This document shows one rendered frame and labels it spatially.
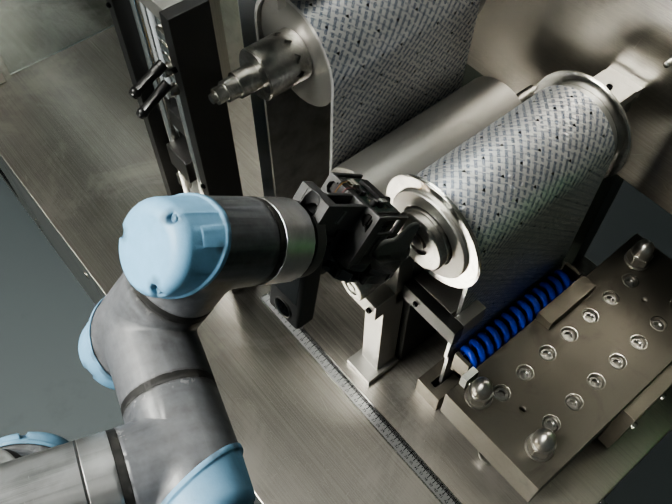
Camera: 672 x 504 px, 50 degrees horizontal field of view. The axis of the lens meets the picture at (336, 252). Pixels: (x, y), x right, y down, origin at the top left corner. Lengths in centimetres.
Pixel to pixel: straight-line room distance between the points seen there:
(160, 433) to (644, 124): 71
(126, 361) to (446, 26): 57
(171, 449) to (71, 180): 91
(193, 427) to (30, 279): 192
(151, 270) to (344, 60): 39
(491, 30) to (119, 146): 71
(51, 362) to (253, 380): 122
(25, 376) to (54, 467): 173
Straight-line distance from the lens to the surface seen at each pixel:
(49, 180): 140
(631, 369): 104
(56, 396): 220
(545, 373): 100
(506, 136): 83
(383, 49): 86
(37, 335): 231
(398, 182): 80
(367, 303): 89
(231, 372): 111
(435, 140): 92
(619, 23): 96
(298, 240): 59
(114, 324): 59
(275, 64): 83
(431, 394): 106
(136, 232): 54
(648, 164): 103
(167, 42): 80
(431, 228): 77
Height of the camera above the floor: 191
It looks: 56 degrees down
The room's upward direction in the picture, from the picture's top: straight up
